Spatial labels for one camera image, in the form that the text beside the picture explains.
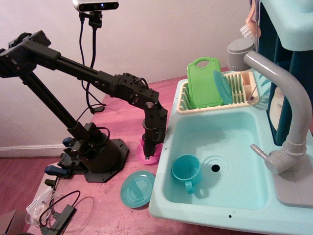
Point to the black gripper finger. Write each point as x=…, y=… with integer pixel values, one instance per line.
x=148, y=152

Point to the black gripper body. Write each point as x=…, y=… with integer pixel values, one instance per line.
x=154, y=134

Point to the pink plastic cup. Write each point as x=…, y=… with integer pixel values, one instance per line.
x=142, y=142

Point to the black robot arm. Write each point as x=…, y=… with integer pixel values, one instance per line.
x=40, y=101

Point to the teal plastic cup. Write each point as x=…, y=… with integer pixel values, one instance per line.
x=187, y=169

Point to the teal toy sink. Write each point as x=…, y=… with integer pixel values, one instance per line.
x=236, y=190

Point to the pink plastic plate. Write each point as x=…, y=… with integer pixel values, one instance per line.
x=139, y=154

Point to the teal plastic plate on table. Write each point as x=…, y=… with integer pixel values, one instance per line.
x=137, y=189

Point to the green cutting board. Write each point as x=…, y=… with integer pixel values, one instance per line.
x=203, y=92

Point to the teal plate in rack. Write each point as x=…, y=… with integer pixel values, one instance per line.
x=223, y=87

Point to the cream dish rack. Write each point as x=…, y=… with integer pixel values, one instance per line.
x=244, y=94

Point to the blue clamp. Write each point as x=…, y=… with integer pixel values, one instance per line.
x=56, y=171

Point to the black usb hub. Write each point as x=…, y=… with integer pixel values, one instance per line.
x=61, y=222

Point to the clear plastic bag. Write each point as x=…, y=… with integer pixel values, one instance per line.
x=39, y=207

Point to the white dish brush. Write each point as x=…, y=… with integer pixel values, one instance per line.
x=251, y=29

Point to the grey toy faucet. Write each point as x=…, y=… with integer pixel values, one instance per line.
x=290, y=166

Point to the silver depth camera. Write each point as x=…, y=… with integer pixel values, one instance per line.
x=95, y=5

